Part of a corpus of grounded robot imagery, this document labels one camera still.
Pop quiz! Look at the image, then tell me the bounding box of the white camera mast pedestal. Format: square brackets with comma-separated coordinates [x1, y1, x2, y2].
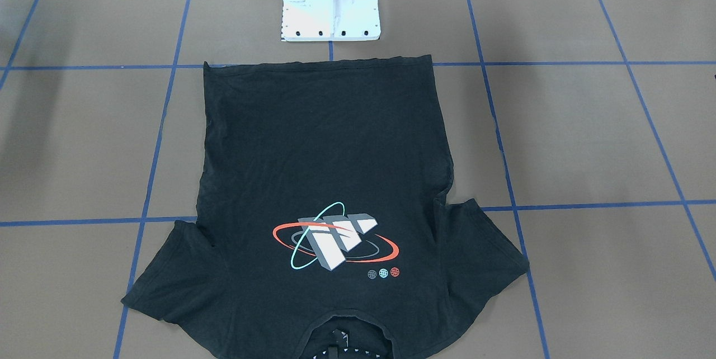
[281, 0, 381, 41]

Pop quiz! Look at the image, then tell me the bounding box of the black graphic t-shirt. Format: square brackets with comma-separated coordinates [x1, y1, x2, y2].
[122, 55, 529, 358]

